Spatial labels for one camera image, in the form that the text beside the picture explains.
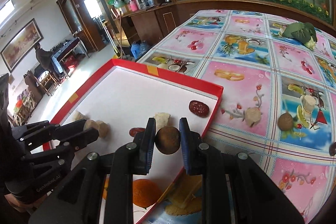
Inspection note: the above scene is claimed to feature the brown longan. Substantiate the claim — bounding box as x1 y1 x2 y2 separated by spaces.
277 112 294 131
155 126 181 155

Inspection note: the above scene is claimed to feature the beige biscuit piece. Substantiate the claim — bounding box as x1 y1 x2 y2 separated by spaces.
154 113 170 131

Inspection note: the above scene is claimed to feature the red date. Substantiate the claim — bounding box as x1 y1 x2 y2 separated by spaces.
189 100 210 118
129 127 145 138

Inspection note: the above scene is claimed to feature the beige biscuit in tray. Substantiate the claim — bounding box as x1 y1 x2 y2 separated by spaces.
96 121 110 138

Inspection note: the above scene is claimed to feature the red white box tray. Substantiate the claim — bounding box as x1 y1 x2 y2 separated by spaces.
41 58 224 224

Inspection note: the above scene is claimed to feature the orange kumquat in tray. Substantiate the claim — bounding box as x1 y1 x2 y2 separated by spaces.
133 178 163 209

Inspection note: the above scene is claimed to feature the person in background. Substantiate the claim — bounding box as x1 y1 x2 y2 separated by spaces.
34 43 56 74

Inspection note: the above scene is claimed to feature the blue water jug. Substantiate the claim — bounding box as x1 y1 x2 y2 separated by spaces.
130 40 151 59

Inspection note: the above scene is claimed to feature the framed landscape painting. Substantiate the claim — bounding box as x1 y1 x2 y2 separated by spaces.
1 18 43 72

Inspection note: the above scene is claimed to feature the brown longan on cloth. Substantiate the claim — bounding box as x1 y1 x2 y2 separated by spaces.
277 112 294 131

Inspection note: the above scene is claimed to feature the colourful fruit print tablecloth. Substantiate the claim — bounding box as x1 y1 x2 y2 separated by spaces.
140 10 335 223

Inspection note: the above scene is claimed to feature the dark wooden cabinet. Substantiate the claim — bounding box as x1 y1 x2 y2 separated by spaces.
99 0 335 43

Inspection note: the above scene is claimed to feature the pink bottle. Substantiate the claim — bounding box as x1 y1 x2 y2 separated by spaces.
129 0 138 11

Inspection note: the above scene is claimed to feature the dark date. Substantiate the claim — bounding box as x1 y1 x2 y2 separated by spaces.
329 142 336 156

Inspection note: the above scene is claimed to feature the green leafy vegetable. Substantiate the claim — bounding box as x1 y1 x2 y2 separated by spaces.
281 22 318 51

